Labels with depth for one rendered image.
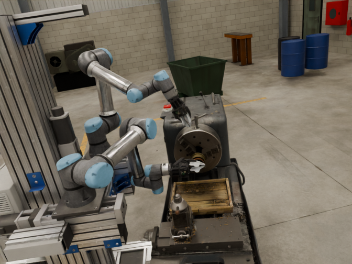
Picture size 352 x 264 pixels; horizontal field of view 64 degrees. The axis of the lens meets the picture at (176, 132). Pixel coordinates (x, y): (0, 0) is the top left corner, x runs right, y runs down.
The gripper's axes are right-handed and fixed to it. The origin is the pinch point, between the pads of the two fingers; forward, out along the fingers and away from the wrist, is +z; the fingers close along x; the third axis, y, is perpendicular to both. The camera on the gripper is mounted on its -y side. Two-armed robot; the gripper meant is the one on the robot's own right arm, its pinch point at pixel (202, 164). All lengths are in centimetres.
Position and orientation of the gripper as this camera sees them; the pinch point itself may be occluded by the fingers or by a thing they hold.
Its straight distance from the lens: 171.5
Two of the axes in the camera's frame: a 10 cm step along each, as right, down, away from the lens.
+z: 9.9, -1.0, -1.2
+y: -0.8, 4.0, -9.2
